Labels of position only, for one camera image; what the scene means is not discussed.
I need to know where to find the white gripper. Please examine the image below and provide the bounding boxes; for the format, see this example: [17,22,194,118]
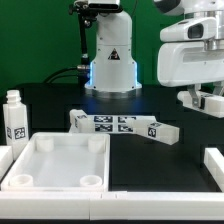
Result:
[157,42,224,108]

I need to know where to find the white desk top tray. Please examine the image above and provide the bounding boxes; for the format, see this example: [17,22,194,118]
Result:
[1,133,110,192]

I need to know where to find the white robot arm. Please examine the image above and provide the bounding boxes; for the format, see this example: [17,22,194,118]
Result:
[85,0,224,109]

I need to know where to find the white right fence block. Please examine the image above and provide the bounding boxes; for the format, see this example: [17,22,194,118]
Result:
[204,148,224,193]

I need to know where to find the white fence block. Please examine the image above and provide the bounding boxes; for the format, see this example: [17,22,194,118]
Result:
[204,148,224,193]
[0,146,13,180]

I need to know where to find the paper sheet with markers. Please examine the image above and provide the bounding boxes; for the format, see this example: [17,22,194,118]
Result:
[88,115,156,134]

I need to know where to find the white front fence bar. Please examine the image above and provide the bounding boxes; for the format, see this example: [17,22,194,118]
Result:
[0,192,224,220]

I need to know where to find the white left fence block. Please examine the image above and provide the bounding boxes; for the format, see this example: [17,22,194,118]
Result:
[0,146,13,180]

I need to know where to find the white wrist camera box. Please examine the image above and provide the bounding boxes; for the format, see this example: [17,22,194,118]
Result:
[160,17,218,42]

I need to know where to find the black cables at base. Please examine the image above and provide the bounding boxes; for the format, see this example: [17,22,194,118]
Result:
[43,66,84,84]

